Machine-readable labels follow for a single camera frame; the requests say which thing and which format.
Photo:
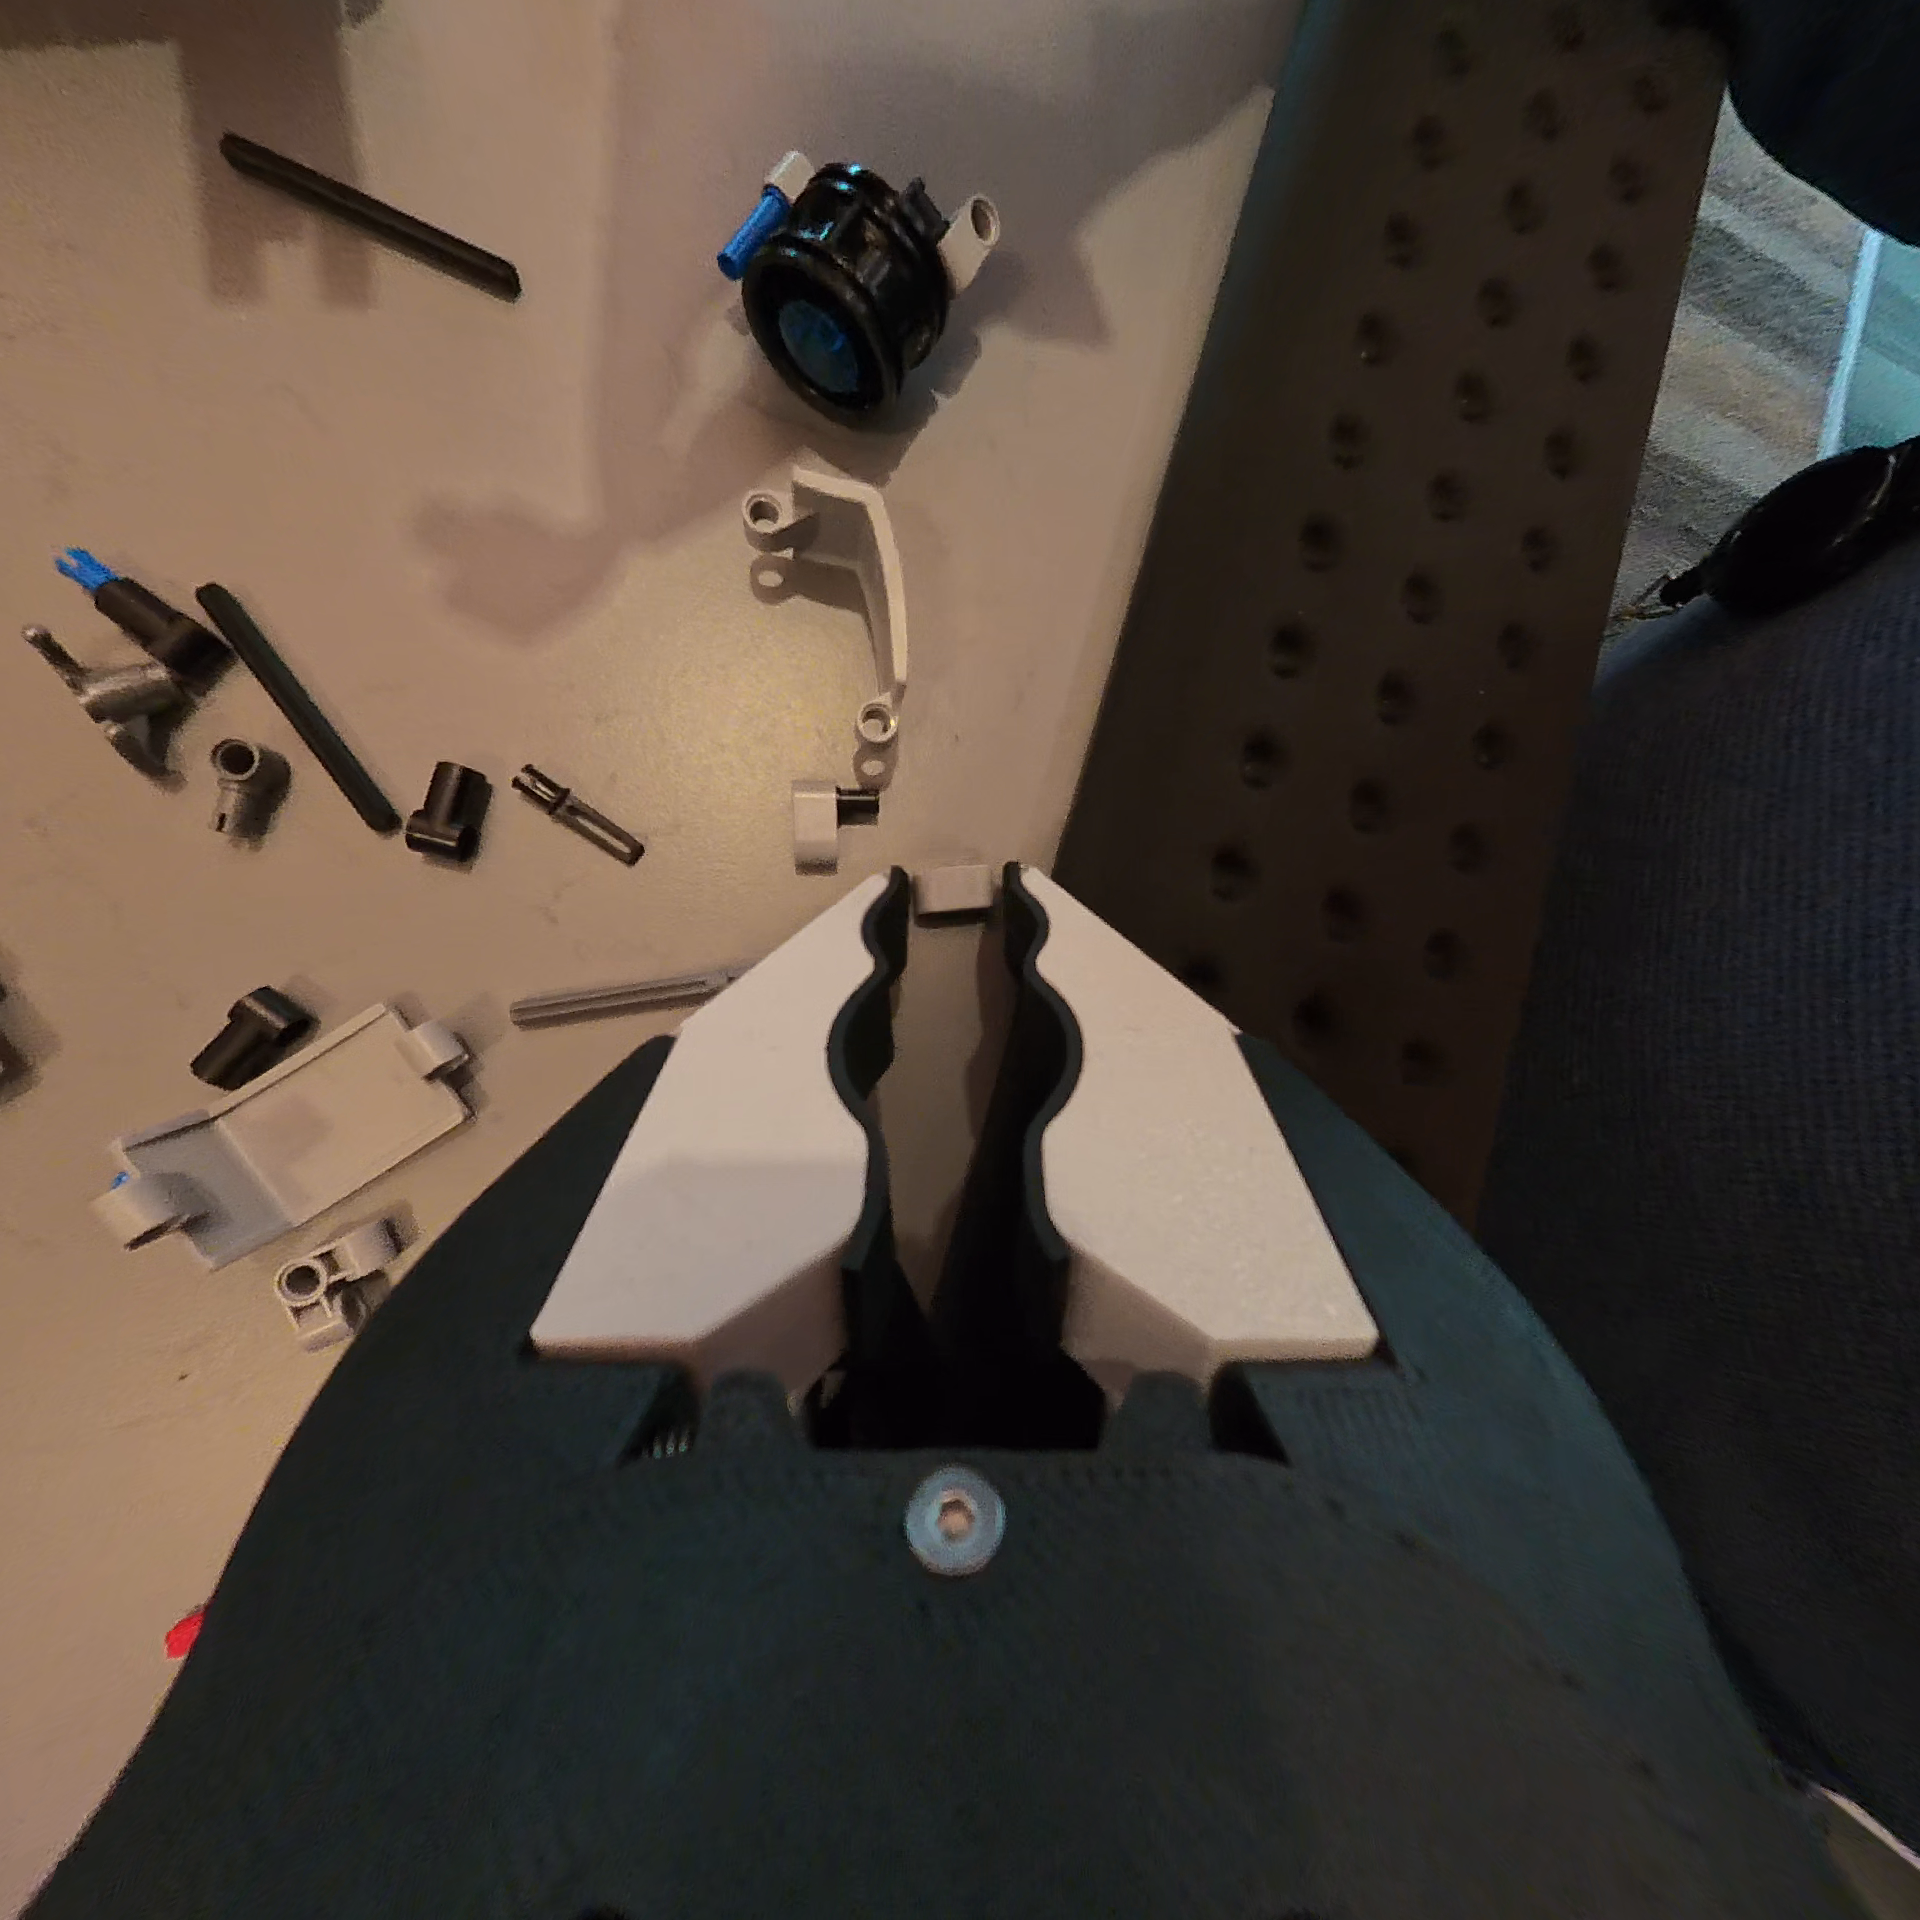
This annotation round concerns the grey double connector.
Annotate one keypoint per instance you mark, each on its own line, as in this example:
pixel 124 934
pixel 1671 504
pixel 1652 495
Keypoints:
pixel 333 1283

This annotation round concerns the small red pin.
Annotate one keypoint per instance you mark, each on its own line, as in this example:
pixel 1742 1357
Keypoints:
pixel 185 1634

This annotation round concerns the long black axle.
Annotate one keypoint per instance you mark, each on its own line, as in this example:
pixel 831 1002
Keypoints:
pixel 368 216
pixel 301 715

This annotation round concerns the black belt pouch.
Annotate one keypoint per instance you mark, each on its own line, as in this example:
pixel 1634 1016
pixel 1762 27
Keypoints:
pixel 1816 525

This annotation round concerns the grey H-shaped connector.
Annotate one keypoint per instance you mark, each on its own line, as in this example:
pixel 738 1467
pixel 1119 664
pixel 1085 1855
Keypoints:
pixel 13 1036

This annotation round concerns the person's clothed body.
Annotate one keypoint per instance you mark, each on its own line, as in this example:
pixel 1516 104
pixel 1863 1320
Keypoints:
pixel 1724 1126

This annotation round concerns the flat grey panel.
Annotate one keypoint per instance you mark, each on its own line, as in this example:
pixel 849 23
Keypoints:
pixel 301 1142

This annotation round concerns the small black pin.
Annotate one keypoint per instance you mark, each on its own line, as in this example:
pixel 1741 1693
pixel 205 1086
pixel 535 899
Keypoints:
pixel 580 814

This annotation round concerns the light grey connector black pin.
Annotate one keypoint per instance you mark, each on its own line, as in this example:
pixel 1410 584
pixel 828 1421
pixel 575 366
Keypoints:
pixel 820 827

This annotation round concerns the small grey pin connector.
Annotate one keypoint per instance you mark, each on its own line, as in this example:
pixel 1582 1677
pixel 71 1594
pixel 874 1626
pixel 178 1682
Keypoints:
pixel 247 783

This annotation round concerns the white curved panel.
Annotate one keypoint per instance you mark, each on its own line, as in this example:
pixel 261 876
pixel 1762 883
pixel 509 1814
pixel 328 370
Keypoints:
pixel 870 557

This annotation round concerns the small white block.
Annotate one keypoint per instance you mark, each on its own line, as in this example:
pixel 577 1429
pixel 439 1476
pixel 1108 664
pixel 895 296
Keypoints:
pixel 949 890

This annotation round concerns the dark grey axle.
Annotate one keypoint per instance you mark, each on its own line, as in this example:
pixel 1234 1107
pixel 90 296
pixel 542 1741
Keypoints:
pixel 630 997

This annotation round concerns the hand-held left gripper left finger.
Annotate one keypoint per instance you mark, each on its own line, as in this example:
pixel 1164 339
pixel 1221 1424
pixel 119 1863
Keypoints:
pixel 704 1200

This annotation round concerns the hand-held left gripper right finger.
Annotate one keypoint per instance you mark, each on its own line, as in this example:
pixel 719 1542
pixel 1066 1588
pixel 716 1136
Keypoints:
pixel 1200 1200

